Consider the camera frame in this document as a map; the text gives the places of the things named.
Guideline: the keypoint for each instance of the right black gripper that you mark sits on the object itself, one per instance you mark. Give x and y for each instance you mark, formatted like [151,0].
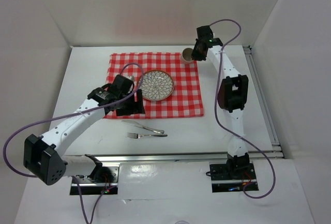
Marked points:
[195,55]

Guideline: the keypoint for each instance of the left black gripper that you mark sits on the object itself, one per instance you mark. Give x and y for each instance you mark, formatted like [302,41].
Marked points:
[136,106]

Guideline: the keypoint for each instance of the beige paper cup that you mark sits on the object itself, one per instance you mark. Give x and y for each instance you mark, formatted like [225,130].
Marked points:
[186,56]

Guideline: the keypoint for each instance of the silver fork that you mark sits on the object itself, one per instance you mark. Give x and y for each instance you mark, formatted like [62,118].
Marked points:
[138,136]

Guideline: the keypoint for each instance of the patterned ceramic plate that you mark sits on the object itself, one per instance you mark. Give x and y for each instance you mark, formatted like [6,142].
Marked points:
[157,85]

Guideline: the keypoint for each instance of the red white checkered cloth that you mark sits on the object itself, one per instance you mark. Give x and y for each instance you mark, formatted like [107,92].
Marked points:
[186,98]

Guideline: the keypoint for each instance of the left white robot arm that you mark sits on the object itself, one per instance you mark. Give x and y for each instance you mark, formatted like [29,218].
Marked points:
[44,155]

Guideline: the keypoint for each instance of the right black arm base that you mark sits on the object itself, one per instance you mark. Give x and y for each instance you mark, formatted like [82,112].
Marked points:
[224,178]

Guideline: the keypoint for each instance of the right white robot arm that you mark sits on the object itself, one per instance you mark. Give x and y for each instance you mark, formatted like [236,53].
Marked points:
[231,96]

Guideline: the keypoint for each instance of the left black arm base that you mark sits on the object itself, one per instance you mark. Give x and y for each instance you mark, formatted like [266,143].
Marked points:
[105,180]

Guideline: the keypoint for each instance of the silver table knife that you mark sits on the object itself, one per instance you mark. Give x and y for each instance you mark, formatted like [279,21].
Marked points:
[136,124]

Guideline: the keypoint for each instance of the aluminium rail right side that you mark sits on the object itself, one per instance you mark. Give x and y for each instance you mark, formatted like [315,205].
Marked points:
[276,146]

